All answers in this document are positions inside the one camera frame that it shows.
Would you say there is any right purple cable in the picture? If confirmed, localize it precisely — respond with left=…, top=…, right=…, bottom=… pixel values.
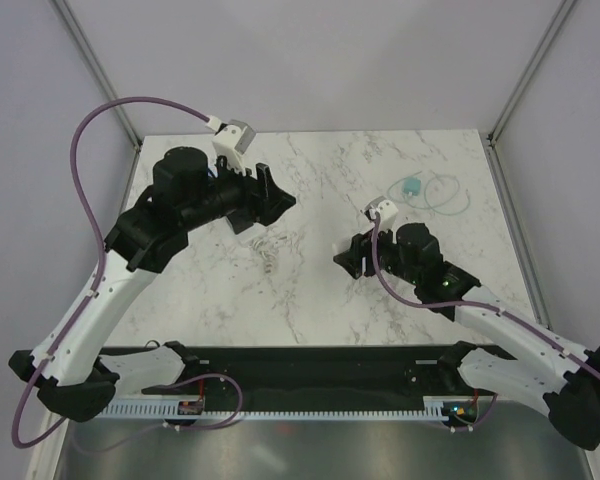
left=370, top=212, right=600, bottom=434

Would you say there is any white power strip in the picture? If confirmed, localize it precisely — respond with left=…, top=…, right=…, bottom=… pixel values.
left=239, top=224, right=266, bottom=245

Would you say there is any purple cable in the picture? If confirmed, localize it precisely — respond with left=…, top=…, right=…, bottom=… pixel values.
left=370, top=212, right=600, bottom=434
left=12, top=95, right=246, bottom=449

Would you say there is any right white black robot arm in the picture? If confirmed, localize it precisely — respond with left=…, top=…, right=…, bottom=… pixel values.
left=333, top=223, right=600, bottom=451

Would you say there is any aluminium frame post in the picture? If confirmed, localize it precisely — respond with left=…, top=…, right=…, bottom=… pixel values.
left=485, top=0, right=579, bottom=149
left=49, top=0, right=142, bottom=152

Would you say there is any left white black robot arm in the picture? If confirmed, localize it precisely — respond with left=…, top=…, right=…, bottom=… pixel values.
left=9, top=147, right=296, bottom=422

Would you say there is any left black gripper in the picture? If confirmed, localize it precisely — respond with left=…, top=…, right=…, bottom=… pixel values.
left=181, top=152, right=296, bottom=231

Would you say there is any thin teal cable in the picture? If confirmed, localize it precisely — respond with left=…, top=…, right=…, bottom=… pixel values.
left=385, top=170, right=474, bottom=217

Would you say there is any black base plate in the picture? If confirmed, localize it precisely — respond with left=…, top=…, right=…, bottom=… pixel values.
left=170, top=345, right=479, bottom=411

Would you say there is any white slotted cable duct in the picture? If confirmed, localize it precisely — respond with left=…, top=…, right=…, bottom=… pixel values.
left=96, top=395, right=460, bottom=422

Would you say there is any white power strip cord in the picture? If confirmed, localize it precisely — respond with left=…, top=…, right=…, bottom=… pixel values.
left=252, top=234, right=289, bottom=274

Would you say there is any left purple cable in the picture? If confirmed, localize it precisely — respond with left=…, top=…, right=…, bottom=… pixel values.
left=12, top=95, right=246, bottom=449

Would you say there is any left aluminium frame post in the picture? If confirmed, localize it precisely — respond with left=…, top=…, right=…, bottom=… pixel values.
left=49, top=0, right=142, bottom=152

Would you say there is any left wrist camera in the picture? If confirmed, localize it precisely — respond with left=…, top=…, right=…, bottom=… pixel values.
left=208, top=117, right=256, bottom=175

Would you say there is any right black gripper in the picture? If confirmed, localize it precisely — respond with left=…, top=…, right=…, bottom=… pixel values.
left=334, top=219, right=420, bottom=286

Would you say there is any teal charger adapter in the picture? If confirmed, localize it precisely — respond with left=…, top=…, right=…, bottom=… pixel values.
left=401, top=176, right=422, bottom=197

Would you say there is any right aluminium frame post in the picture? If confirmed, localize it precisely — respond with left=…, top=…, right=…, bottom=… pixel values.
left=485, top=0, right=579, bottom=149

